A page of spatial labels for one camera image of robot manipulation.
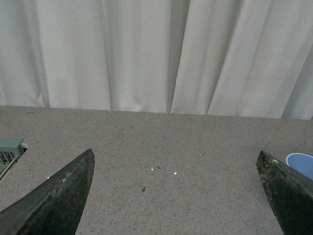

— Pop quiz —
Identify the green slotted box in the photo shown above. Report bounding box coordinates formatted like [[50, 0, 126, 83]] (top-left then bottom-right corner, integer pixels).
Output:
[[0, 137, 28, 180]]

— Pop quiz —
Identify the white pleated curtain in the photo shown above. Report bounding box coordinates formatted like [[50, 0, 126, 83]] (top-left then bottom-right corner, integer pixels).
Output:
[[0, 0, 313, 119]]

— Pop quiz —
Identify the blue plastic cup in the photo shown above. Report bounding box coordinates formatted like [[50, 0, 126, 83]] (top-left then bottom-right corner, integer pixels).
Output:
[[286, 153, 313, 180]]

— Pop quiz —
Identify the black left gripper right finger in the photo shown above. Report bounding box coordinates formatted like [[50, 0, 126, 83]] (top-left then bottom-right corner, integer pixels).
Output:
[[256, 150, 313, 235]]

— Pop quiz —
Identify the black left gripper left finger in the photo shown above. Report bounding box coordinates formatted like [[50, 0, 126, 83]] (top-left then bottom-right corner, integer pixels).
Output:
[[0, 149, 95, 235]]

